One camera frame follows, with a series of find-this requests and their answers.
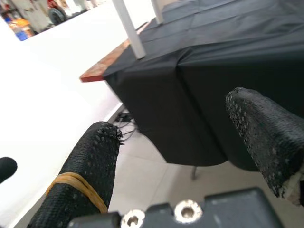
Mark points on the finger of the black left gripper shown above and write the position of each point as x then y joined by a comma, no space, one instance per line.
7,168

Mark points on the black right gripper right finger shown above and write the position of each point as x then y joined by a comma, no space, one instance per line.
268,133

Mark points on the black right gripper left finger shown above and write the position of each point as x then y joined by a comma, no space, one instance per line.
85,166

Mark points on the white plastic table leg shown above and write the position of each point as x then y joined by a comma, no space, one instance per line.
158,10
131,31

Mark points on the black tablecloth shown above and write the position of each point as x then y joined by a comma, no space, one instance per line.
213,59

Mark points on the red brown wooden table board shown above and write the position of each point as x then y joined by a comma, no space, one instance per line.
102,66

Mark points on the blue plastic crate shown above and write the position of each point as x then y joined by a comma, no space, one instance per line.
22,35

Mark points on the black rubber wheel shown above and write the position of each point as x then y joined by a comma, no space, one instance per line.
57,14

